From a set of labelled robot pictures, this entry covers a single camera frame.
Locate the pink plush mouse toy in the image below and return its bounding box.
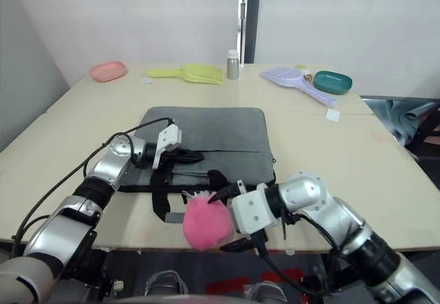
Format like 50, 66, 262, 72
182, 190, 234, 251

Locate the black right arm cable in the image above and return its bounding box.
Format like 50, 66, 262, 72
252, 212, 345, 297

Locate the teal oval dish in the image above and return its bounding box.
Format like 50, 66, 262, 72
312, 69, 354, 96

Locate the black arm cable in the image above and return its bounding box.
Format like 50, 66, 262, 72
12, 117, 175, 250
252, 212, 345, 297

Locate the small yellow capped bottle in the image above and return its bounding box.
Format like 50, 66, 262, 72
295, 63, 315, 85

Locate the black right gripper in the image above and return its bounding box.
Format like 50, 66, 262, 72
206, 179, 248, 206

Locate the lilac plastic scoop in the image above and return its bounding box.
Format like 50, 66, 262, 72
258, 65, 339, 108

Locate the grey laptop bag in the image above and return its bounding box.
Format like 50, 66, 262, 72
118, 106, 278, 223

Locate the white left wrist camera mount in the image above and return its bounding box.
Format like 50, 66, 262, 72
153, 123, 182, 171

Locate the pink oval dish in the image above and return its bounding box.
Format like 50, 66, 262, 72
89, 61, 129, 83

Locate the yellow plastic scoop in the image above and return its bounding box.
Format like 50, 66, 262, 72
146, 63, 226, 86

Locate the dark chair frame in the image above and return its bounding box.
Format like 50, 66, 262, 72
404, 100, 440, 190

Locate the metallic bottle with white cap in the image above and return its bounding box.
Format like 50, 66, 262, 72
225, 49, 240, 80

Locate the dark vertical door frame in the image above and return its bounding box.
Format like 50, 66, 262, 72
236, 0, 263, 66

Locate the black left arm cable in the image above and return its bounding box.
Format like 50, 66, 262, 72
12, 117, 175, 250

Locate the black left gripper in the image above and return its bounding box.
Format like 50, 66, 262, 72
158, 148, 205, 170

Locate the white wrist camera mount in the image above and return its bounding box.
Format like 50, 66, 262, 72
229, 183, 280, 235
153, 123, 182, 171

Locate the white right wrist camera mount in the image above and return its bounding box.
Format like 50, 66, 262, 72
229, 183, 280, 235

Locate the grey blue cloth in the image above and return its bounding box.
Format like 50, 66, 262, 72
384, 98, 438, 144

